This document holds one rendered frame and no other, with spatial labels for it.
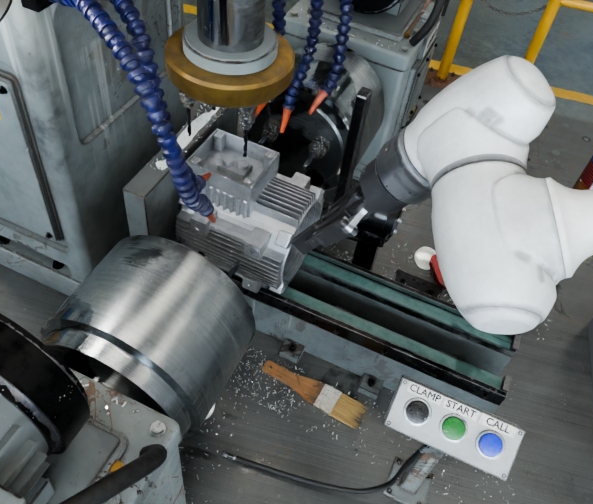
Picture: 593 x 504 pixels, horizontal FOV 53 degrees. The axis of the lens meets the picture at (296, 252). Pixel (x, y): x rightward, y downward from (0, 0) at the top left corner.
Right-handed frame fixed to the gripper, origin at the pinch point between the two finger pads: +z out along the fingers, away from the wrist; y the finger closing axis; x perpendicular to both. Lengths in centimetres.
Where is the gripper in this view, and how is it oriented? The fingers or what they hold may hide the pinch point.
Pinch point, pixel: (311, 237)
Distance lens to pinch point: 92.3
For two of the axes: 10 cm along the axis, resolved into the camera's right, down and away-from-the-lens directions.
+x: 7.4, 6.5, 2.1
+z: -5.4, 3.7, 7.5
